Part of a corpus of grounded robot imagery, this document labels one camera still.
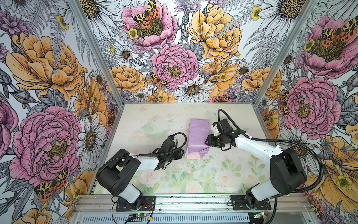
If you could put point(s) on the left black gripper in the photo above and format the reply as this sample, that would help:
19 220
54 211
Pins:
179 156

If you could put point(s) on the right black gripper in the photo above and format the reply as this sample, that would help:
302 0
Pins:
210 137

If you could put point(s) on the pink wrapping paper sheet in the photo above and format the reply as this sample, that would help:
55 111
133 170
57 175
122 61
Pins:
198 133

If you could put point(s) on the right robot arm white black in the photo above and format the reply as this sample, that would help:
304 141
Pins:
286 170

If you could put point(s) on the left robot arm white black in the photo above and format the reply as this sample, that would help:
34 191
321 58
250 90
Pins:
116 174

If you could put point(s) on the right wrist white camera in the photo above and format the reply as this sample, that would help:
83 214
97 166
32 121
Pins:
215 130

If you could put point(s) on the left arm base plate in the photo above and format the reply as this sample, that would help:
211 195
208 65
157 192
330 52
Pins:
143 203

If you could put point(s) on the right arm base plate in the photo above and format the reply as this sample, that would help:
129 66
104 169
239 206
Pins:
249 203

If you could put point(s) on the right aluminium corner post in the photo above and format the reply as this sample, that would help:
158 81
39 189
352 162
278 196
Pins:
291 37

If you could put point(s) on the aluminium corner post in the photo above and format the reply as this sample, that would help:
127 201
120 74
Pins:
91 39
291 37

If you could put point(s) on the white vented cable duct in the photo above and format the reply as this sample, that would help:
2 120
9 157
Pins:
195 218

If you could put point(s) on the aluminium front rail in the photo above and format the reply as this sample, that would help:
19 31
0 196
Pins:
187 203

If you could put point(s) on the left aluminium corner post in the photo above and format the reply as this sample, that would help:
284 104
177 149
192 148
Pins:
91 39

